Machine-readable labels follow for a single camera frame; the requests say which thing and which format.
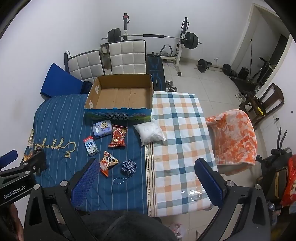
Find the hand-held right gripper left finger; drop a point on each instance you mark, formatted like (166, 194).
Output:
(86, 178)

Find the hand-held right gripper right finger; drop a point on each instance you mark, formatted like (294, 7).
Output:
(208, 178)

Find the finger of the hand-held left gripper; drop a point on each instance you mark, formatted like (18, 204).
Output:
(34, 162)
(9, 155)

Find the panda print snack packet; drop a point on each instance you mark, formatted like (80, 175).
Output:
(108, 162)

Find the white blue milk carton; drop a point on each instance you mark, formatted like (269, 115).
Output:
(91, 146)

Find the blue white yarn ball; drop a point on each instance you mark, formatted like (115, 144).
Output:
(129, 166)

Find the red snack packet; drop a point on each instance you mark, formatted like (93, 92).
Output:
(118, 136)

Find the light blue pouch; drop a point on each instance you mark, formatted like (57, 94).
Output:
(103, 128)

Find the white stuffed plastic bag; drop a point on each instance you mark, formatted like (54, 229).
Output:
(150, 133)

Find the cardboard box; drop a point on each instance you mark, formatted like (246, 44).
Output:
(122, 97)

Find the clear plastic wrapper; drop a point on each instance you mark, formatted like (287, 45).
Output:
(193, 193)

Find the plaid bed sheet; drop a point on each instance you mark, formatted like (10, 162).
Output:
(180, 143)

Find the orange floral towel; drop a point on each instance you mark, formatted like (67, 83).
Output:
(233, 139)

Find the white pink plastic bag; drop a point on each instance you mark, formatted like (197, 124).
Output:
(178, 229)

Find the black exercise machine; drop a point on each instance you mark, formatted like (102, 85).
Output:
(275, 166)

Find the red plastic bag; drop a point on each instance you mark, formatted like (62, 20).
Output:
(291, 180)

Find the blue foam mat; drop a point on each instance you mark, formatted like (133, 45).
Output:
(60, 81)

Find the pair of white shoes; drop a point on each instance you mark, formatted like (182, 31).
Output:
(241, 97)

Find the dark blue cloth bundle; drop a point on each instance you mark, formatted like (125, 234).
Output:
(87, 87)

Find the dark wooden chair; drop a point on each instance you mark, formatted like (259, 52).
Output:
(270, 102)

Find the chrome dumbbells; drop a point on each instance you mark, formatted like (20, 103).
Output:
(171, 86)

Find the white padded chair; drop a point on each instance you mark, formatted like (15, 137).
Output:
(85, 67)
(127, 58)

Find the black speaker box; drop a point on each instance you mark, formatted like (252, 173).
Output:
(243, 72)

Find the short barbell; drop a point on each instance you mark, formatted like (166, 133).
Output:
(202, 64)

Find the black weight bench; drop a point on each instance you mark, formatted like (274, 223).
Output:
(156, 71)

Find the white barbell rack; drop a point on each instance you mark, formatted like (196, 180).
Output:
(181, 46)

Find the long barbell with black plates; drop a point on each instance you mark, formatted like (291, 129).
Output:
(152, 36)

